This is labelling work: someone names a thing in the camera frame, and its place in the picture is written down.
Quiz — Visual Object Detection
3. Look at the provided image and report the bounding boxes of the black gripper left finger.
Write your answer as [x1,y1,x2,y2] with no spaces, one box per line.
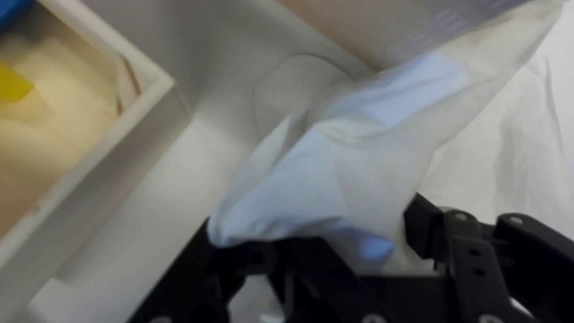
[127,221,361,323]

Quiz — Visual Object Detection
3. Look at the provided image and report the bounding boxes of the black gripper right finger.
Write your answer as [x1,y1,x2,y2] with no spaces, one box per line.
[402,193,574,323]

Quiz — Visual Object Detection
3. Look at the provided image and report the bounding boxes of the clear plastic bag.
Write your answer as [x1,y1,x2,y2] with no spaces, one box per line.
[205,0,574,279]

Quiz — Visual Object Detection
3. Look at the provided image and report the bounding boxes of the small wooden tray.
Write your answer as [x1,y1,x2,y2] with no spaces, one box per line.
[0,0,194,302]

